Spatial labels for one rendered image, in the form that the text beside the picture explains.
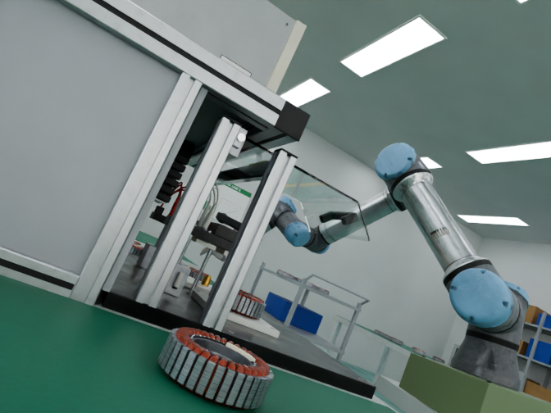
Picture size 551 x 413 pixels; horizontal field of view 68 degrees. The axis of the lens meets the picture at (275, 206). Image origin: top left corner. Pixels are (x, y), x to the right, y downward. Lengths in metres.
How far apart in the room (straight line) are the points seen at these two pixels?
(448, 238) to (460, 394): 0.34
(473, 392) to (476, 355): 0.16
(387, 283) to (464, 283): 6.95
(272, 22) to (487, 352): 0.86
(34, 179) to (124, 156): 0.11
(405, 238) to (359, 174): 1.55
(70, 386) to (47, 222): 0.28
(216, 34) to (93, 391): 0.60
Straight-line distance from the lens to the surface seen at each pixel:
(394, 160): 1.17
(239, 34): 0.78
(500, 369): 1.11
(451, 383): 1.02
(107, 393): 0.34
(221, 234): 0.77
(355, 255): 7.44
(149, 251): 0.99
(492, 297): 0.99
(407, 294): 8.28
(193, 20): 0.77
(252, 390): 0.41
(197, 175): 0.58
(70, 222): 0.57
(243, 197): 6.44
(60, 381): 0.34
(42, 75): 0.59
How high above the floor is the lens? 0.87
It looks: 9 degrees up
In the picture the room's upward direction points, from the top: 24 degrees clockwise
